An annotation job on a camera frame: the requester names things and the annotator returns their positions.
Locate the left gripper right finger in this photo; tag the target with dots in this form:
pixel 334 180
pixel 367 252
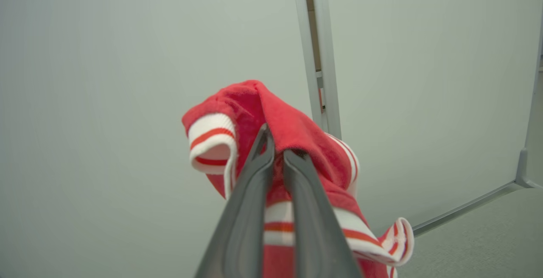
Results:
pixel 316 235

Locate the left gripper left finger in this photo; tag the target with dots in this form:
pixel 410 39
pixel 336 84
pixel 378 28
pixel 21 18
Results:
pixel 242 218

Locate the red garment with white stripes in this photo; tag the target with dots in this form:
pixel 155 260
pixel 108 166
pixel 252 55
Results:
pixel 292 125

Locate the white partition panel grey frame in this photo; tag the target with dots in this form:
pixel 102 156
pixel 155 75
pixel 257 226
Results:
pixel 106 78
pixel 424 78

